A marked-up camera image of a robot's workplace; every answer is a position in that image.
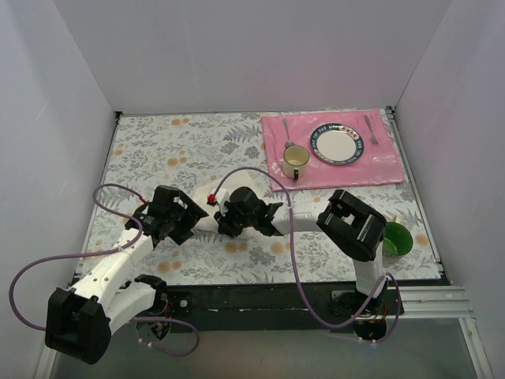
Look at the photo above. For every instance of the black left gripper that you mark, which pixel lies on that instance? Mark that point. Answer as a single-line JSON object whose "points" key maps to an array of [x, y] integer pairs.
{"points": [[188, 213]]}

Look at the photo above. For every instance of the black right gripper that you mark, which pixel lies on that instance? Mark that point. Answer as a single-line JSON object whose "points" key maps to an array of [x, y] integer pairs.
{"points": [[227, 223]]}

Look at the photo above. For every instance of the silver spoon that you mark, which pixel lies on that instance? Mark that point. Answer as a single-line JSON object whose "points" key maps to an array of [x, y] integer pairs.
{"points": [[289, 141]]}

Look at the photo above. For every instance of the white cloth napkin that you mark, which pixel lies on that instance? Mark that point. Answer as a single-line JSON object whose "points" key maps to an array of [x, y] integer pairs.
{"points": [[200, 196]]}

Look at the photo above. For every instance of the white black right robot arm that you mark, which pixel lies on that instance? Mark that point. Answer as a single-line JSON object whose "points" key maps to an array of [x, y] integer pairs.
{"points": [[356, 228]]}

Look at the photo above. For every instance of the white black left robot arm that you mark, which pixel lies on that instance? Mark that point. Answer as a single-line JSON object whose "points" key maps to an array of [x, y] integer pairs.
{"points": [[82, 318]]}

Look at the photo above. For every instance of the green inside floral mug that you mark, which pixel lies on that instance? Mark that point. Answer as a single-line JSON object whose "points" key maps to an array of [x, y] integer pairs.
{"points": [[397, 243]]}

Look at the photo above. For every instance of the floral patterned table mat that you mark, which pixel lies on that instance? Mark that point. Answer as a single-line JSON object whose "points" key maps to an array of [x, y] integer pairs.
{"points": [[191, 150]]}

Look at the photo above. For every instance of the cream enamel mug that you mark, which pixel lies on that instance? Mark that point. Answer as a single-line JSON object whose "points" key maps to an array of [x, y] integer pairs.
{"points": [[295, 161]]}

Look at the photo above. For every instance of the white plate blue rim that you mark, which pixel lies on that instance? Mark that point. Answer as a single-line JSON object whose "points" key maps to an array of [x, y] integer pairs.
{"points": [[336, 144]]}

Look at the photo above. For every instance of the pink placemat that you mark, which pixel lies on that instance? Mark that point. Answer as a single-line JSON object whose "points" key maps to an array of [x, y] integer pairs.
{"points": [[379, 165]]}

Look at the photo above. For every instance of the silver fork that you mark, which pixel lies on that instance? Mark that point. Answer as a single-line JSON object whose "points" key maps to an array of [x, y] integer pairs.
{"points": [[373, 137]]}

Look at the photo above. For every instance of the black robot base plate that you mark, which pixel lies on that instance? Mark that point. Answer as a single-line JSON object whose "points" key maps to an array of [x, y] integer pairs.
{"points": [[262, 306]]}

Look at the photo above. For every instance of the aluminium frame rail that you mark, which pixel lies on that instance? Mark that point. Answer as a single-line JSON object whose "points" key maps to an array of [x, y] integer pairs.
{"points": [[432, 299]]}

